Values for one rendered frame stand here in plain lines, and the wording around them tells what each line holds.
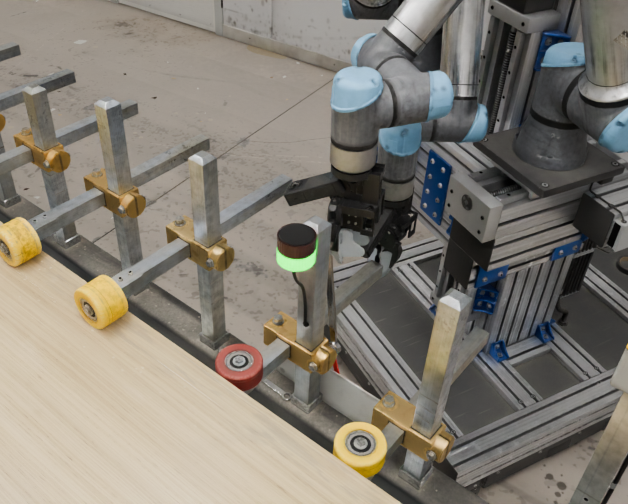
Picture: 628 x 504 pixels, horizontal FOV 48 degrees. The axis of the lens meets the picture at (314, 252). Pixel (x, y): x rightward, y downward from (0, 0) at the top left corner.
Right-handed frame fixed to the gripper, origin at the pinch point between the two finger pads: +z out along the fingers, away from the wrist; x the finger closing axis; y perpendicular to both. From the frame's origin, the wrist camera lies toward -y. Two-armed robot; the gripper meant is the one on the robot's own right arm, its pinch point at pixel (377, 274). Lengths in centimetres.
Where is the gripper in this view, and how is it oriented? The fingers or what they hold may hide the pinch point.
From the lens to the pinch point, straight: 149.2
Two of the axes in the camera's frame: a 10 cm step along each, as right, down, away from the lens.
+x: -7.8, -4.2, 4.6
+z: -0.4, 7.7, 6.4
